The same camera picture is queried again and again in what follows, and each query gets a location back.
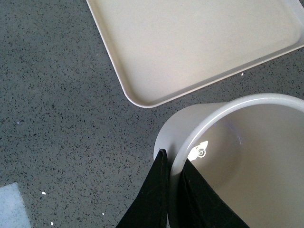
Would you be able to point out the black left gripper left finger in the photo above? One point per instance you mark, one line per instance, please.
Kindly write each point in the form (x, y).
(149, 209)

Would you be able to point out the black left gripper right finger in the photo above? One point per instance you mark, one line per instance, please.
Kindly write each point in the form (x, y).
(199, 206)

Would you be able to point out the white smiley mug black handle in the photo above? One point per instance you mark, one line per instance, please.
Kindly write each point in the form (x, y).
(249, 150)

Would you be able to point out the pale pink rectangular tray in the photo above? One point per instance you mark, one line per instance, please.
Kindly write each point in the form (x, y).
(164, 49)

